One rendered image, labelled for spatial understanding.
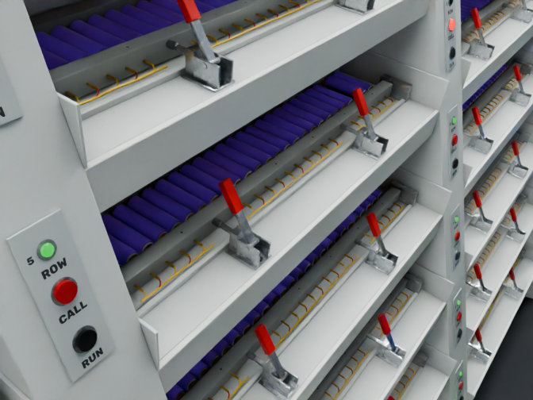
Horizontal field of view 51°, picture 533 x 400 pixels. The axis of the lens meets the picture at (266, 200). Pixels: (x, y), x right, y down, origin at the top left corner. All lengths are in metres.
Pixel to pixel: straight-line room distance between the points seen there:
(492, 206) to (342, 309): 0.67
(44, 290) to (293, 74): 0.32
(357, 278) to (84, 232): 0.51
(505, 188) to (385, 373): 0.65
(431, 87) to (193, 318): 0.54
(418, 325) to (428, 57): 0.46
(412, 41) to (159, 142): 0.54
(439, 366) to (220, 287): 0.74
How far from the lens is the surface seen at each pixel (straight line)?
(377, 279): 0.85
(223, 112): 0.50
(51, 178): 0.39
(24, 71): 0.38
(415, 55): 0.91
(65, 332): 0.42
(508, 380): 1.69
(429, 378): 1.21
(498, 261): 1.52
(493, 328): 1.61
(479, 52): 1.14
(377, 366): 0.97
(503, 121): 1.34
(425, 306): 1.08
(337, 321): 0.78
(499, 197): 1.42
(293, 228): 0.63
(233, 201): 0.56
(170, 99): 0.48
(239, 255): 0.58
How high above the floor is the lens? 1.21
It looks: 27 degrees down
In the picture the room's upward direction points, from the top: 11 degrees counter-clockwise
